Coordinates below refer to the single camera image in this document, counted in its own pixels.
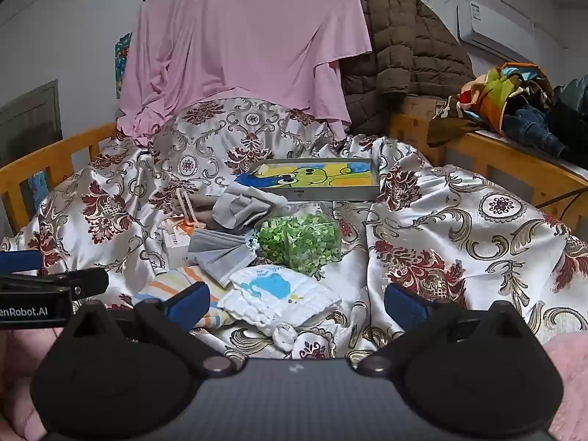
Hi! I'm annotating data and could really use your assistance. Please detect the wooden bed rail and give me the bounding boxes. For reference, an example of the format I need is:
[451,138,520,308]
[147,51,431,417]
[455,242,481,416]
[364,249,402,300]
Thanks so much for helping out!
[0,122,120,235]

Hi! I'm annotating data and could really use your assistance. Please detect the pink fleece cloth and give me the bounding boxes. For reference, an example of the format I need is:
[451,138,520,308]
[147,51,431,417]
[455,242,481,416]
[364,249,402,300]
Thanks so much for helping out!
[542,331,588,441]
[0,326,58,441]

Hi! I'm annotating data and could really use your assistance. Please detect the white orange small box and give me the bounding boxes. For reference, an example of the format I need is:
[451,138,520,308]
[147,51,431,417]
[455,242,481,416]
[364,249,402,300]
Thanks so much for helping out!
[161,218,205,269]

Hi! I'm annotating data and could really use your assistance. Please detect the grey cloth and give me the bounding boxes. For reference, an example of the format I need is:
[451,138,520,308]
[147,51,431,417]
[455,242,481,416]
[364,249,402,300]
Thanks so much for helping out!
[211,181,290,231]

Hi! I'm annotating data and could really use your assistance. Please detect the white whale print towel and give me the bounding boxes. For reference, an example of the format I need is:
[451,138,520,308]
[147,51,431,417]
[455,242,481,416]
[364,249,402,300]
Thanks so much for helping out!
[216,264,343,338]

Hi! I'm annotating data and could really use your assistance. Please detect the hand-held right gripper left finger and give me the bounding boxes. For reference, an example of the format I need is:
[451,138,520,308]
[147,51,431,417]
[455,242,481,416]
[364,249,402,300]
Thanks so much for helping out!
[67,282,240,377]

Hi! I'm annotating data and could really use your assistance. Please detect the cardboard box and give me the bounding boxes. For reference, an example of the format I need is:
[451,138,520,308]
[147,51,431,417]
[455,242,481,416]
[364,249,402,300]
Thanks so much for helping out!
[402,96,448,120]

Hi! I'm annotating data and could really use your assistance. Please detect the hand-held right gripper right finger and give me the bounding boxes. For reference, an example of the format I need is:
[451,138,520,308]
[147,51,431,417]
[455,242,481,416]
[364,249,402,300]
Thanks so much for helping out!
[354,283,524,376]

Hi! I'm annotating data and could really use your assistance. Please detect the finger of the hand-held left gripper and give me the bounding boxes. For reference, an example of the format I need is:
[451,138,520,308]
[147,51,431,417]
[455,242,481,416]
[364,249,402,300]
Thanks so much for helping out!
[0,268,110,296]
[0,252,43,273]

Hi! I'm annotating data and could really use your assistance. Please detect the wooden bunk frame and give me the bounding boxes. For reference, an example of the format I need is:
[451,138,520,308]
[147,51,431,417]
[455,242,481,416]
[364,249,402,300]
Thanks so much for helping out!
[390,112,588,240]

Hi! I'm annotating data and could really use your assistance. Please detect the colourful narrow wall poster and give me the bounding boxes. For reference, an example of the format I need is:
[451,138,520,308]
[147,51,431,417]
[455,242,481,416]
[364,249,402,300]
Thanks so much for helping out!
[114,32,134,99]

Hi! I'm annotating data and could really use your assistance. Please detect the white air conditioner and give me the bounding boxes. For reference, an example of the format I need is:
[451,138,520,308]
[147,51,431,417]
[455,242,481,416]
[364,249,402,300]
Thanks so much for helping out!
[456,0,559,62]

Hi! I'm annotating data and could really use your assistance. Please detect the pink bed sheet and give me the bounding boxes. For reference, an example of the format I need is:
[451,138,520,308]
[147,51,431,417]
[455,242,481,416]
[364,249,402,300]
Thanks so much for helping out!
[117,0,384,148]

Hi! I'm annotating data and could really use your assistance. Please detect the olive brown cloth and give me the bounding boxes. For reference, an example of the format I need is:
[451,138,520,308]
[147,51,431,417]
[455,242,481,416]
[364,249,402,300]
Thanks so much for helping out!
[427,115,488,148]

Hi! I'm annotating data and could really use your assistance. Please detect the floral satin blanket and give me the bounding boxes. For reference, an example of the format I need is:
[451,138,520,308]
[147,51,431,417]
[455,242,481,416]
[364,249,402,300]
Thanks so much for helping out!
[0,96,588,363]

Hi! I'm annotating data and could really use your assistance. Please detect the green patterned bag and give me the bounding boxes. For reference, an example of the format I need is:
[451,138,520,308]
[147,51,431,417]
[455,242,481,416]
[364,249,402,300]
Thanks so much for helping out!
[255,211,343,279]

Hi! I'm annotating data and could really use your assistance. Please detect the brown puffer jacket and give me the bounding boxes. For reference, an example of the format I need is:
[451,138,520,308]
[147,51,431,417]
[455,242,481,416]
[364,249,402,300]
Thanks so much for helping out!
[340,0,478,134]

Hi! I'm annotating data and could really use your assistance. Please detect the pile of colourful clothes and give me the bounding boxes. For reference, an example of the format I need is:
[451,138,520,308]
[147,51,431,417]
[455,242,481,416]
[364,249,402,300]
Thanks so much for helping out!
[452,62,556,134]

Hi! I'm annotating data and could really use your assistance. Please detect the cartoon print tray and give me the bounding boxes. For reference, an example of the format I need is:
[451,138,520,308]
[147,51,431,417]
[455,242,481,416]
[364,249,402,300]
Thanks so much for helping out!
[234,158,382,203]

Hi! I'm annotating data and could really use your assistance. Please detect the blue denim jeans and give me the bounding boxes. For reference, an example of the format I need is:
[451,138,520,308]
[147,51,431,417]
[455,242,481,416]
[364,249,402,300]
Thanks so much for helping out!
[501,103,570,159]

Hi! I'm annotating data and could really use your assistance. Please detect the striped baby cloth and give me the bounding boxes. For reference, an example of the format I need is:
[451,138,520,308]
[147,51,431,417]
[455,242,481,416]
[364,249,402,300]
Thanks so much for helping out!
[133,266,235,330]

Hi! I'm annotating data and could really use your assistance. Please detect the grey face mask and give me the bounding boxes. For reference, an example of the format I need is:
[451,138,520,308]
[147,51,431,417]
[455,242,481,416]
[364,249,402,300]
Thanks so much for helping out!
[187,230,255,288]

